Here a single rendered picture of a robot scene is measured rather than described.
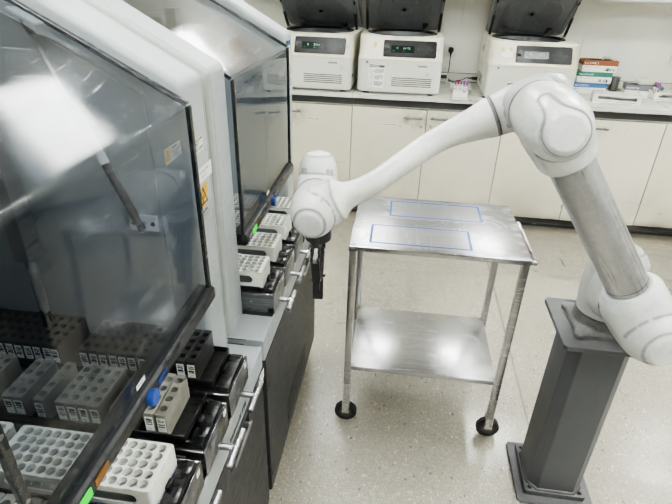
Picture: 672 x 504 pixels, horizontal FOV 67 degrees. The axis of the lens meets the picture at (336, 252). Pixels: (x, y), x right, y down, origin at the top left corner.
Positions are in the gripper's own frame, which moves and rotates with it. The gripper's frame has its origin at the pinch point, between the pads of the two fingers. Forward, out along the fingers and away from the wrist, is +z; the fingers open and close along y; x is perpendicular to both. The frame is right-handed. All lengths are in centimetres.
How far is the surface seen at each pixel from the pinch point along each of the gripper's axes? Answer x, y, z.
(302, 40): -49, -235, -41
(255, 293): -17.2, 6.6, -0.5
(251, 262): -20.0, -0.5, -6.5
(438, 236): 37, -37, -2
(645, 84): 188, -269, -17
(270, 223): -21.1, -27.7, -6.3
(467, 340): 55, -50, 52
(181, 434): -17, 60, -2
